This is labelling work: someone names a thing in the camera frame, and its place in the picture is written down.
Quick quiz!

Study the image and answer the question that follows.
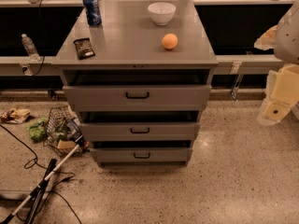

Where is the blue pepsi can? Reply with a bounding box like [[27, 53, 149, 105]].
[[82, 0, 102, 26]]

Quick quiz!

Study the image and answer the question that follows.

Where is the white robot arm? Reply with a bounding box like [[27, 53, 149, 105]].
[[254, 1, 299, 126]]

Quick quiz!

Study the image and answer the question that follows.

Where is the white ceramic bowl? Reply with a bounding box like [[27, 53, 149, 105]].
[[148, 2, 177, 26]]

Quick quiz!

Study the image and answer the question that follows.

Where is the orange fruit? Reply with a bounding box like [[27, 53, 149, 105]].
[[162, 34, 178, 49]]

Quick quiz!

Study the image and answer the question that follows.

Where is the grey drawer cabinet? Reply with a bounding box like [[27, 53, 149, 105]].
[[50, 0, 220, 168]]

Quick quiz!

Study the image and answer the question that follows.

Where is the top grey drawer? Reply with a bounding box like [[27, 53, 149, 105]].
[[64, 85, 210, 112]]

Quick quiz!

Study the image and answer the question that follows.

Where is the grey drawer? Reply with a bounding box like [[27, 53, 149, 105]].
[[91, 147, 192, 163], [64, 85, 210, 112], [79, 122, 199, 142]]

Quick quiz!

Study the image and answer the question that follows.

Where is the bottom grey drawer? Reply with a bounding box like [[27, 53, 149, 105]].
[[91, 147, 192, 163]]

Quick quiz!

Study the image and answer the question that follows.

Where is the middle grey drawer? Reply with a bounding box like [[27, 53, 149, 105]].
[[79, 122, 199, 142]]

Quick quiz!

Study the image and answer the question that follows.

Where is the dark snack bag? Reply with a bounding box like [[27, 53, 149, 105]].
[[73, 38, 95, 60]]

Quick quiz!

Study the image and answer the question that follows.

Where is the white black grabber stick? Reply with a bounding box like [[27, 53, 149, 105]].
[[0, 138, 83, 224]]

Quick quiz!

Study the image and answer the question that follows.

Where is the green crumpled bag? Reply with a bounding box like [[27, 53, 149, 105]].
[[26, 118, 48, 143]]

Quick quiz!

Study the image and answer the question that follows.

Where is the clear plastic water bottle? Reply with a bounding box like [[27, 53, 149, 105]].
[[21, 34, 41, 62]]

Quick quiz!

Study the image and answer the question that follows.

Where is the crumpled tan bag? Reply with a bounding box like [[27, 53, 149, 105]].
[[0, 108, 30, 124]]

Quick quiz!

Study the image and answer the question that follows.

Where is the wire basket with items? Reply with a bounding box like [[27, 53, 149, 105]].
[[44, 106, 88, 157]]

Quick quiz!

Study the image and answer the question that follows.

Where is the black floor cable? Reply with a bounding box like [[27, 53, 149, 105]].
[[0, 123, 82, 224]]

